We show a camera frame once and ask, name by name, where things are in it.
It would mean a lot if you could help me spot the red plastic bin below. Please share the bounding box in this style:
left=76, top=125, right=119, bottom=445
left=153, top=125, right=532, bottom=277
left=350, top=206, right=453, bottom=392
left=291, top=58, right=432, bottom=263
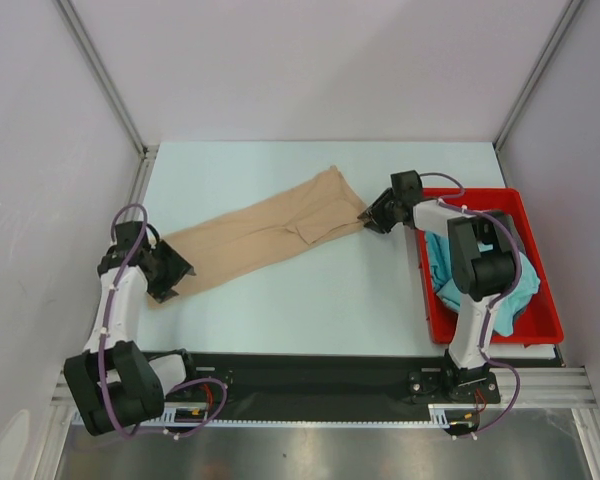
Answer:
left=416, top=188, right=564, bottom=346

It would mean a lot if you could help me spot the teal t shirt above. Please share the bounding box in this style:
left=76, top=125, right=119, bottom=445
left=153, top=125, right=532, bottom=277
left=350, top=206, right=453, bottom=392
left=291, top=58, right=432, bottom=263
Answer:
left=430, top=253, right=541, bottom=337

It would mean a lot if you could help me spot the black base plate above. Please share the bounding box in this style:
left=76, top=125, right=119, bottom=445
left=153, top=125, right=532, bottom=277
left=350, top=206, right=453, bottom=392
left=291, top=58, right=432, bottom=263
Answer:
left=166, top=351, right=557, bottom=425

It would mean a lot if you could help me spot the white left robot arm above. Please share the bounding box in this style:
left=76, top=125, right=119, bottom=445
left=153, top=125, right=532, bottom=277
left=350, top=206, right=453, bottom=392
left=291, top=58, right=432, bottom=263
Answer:
left=63, top=221, right=201, bottom=436

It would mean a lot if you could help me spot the aluminium frame rail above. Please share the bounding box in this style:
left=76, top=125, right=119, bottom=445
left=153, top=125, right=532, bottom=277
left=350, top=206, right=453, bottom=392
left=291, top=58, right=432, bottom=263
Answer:
left=49, top=364, right=597, bottom=407

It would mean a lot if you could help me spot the left rear aluminium post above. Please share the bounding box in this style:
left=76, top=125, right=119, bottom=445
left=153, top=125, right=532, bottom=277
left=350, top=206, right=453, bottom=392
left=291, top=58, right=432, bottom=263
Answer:
left=52, top=0, right=149, bottom=156

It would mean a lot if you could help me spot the light blue t shirt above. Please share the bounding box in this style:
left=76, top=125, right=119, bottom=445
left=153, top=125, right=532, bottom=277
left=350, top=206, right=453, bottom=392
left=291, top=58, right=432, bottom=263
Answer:
left=425, top=231, right=452, bottom=293

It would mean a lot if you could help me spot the right rear aluminium post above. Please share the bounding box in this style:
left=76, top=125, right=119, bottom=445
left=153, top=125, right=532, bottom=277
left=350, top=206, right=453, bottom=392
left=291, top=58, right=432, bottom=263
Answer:
left=492, top=0, right=587, bottom=154

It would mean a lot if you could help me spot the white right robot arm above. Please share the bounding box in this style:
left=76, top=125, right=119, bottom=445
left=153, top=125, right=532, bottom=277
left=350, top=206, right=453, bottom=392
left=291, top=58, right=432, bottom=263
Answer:
left=358, top=170, right=522, bottom=403

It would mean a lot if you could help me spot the beige t shirt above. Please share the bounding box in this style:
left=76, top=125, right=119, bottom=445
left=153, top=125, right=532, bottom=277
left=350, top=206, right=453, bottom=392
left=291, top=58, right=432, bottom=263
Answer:
left=147, top=166, right=367, bottom=310

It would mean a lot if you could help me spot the white slotted cable duct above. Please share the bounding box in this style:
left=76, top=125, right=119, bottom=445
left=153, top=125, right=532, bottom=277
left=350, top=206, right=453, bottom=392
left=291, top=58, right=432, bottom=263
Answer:
left=72, top=403, right=481, bottom=429

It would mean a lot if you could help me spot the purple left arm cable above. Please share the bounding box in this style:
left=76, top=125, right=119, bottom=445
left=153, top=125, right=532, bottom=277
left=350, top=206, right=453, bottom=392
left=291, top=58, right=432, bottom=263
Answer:
left=95, top=203, right=229, bottom=441

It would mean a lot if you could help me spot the aluminium post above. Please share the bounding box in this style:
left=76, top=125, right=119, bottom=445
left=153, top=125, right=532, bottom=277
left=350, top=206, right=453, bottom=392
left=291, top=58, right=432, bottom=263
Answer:
left=492, top=0, right=587, bottom=154
left=52, top=0, right=149, bottom=156

